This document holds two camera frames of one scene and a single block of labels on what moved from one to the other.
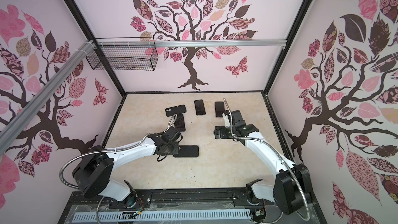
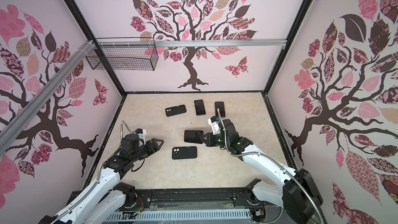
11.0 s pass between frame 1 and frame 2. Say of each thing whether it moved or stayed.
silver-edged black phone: stayed
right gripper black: moved
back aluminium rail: stayed
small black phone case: stayed
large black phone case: stayed
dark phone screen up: moved
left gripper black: moved
